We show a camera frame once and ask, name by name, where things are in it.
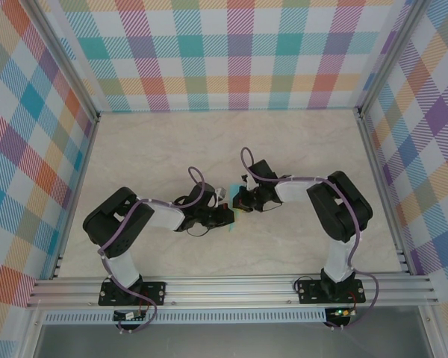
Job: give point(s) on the light blue paper sheet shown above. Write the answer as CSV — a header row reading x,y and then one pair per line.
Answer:
x,y
234,188

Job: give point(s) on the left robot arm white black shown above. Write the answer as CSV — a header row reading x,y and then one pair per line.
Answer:
x,y
115,223

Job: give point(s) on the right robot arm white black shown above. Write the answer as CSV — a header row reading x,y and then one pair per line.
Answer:
x,y
339,209

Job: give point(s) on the grey metal panel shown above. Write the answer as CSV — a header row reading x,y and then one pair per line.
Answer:
x,y
227,341

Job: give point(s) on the small circuit board green light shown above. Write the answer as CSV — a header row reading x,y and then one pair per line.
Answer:
x,y
341,312

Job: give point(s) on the aluminium frame rail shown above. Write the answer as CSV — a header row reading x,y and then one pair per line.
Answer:
x,y
227,291

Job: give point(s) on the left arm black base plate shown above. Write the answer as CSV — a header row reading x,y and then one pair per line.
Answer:
x,y
155,292

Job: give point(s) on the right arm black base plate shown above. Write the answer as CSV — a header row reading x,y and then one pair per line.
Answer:
x,y
310,292

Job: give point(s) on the aluminium side rail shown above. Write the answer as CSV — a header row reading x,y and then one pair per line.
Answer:
x,y
83,175
394,223

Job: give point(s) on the aluminium frame post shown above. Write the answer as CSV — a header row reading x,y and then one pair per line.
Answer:
x,y
65,59
390,56

